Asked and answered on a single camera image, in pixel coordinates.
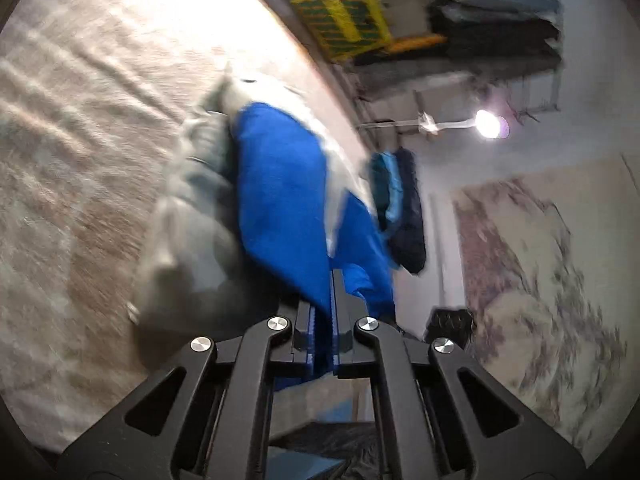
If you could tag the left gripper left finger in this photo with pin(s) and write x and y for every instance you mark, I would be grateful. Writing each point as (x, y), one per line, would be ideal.
(205, 414)

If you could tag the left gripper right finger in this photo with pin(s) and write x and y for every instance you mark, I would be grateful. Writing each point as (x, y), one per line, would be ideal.
(438, 413)

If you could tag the grey and blue jacket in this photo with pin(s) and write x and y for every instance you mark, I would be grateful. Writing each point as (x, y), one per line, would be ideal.
(259, 205)

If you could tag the blue hanging clothes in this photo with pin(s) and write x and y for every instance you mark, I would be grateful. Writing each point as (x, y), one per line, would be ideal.
(397, 201)

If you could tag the stacked folded clothes shelf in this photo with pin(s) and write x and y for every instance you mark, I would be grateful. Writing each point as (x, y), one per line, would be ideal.
(483, 43)

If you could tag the small round lamp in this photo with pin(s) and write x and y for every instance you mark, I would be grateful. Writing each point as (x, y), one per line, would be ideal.
(491, 126)

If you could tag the beige plaid bed blanket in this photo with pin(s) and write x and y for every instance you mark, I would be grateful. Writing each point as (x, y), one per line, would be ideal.
(92, 95)

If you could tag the yellow green patterned box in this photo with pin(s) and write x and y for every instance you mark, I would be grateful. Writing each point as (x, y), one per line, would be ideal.
(345, 28)

